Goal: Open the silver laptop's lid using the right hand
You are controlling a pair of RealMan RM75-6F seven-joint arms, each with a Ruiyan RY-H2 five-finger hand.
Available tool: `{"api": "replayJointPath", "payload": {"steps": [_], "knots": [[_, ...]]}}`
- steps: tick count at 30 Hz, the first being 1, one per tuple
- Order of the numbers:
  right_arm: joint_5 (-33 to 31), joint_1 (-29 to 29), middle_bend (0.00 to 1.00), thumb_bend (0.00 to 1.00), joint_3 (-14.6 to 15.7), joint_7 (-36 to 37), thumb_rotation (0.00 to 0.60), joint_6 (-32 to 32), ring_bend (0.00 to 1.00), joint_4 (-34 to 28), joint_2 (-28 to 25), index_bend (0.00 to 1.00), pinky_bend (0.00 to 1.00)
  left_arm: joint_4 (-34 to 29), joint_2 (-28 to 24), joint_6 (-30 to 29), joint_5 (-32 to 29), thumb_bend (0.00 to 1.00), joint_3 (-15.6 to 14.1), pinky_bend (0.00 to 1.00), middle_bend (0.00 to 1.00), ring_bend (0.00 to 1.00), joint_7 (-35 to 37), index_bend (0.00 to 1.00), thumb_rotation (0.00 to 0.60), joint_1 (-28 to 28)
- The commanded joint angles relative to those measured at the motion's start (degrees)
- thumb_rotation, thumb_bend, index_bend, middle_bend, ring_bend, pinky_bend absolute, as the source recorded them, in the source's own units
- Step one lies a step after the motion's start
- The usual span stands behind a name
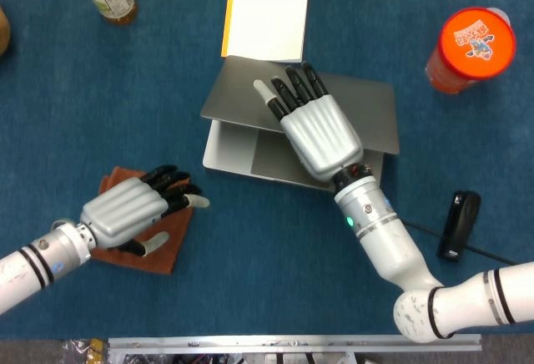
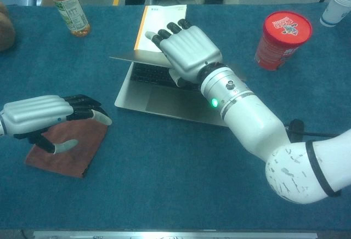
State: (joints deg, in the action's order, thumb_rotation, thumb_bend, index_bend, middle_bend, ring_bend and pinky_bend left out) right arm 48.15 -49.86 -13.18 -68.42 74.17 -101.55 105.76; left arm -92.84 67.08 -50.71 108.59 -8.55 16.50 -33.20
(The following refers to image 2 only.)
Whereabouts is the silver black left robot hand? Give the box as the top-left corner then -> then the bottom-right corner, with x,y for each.
1,94 -> 113,155

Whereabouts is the silver laptop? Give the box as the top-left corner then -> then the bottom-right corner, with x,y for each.
109,50 -> 247,127

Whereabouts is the rust brown folded cloth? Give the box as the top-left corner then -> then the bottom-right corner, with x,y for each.
25,118 -> 108,180

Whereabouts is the brown rounded plush object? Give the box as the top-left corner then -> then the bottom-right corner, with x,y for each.
0,0 -> 16,53

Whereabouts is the amber tea bottle green label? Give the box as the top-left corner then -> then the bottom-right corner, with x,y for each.
47,0 -> 91,38

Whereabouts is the white notebook orange spine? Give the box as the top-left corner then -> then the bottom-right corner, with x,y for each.
133,4 -> 188,52

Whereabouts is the teal tablecloth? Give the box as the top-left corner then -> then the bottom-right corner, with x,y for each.
0,2 -> 351,230

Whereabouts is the red cylindrical snack canister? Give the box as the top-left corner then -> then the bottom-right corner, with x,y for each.
254,10 -> 313,71

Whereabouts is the black stapler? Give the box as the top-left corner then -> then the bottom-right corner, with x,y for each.
284,118 -> 305,141

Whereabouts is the stack of white paper cups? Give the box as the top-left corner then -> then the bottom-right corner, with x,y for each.
319,0 -> 351,28

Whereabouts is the silver metal rail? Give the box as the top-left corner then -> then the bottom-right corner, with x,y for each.
32,230 -> 319,239

